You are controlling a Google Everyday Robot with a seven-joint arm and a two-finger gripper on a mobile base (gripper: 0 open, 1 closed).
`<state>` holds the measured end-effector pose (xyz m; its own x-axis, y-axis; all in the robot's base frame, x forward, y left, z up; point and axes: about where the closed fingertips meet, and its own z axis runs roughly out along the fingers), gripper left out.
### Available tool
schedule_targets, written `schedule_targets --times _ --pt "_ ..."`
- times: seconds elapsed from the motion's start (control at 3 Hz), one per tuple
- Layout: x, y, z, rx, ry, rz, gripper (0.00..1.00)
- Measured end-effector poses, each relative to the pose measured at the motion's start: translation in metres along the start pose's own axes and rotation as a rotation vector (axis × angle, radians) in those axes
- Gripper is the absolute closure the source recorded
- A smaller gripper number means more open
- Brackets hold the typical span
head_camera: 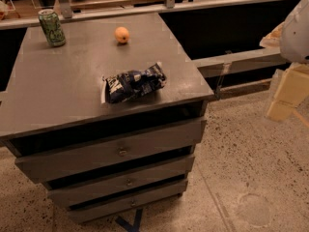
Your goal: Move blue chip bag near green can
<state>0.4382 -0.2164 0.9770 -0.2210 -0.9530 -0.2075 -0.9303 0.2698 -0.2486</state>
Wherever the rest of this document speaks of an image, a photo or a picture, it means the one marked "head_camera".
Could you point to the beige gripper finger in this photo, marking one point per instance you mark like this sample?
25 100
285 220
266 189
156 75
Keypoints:
272 39
292 90

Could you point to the grey drawer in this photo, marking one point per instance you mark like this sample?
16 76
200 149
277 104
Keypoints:
54 165
134 178
127 202

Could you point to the green soda can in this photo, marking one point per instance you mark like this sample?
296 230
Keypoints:
51 27

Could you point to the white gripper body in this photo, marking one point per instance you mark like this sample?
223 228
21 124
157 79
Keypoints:
296 36

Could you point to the bottom grey drawer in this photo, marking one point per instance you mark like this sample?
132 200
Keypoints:
127 202

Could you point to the blue chip bag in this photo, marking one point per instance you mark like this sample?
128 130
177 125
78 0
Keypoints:
131 85

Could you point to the middle grey drawer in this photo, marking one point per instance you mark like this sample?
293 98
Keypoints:
134 178

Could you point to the grey drawer cabinet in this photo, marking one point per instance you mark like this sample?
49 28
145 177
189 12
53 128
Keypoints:
52 101

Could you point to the orange fruit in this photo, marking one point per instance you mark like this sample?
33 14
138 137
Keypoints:
121 35

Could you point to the top grey drawer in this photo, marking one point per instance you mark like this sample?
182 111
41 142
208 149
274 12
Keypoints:
54 165

